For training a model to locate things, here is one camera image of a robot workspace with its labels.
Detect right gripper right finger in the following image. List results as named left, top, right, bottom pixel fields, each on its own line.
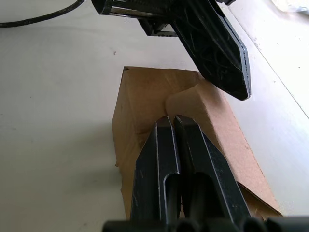
left=173, top=115, right=252, bottom=219

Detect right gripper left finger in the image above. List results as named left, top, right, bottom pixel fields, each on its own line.
left=129, top=116, right=181, bottom=221

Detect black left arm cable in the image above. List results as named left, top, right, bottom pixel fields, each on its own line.
left=0, top=0, right=85, bottom=29

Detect small brown cardboard box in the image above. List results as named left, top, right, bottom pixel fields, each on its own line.
left=112, top=66, right=283, bottom=222

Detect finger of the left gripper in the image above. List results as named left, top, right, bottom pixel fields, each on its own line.
left=168, top=0, right=249, bottom=102
left=209, top=0, right=252, bottom=101

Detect clear plastic bag with contents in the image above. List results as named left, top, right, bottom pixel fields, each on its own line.
left=272, top=0, right=309, bottom=13

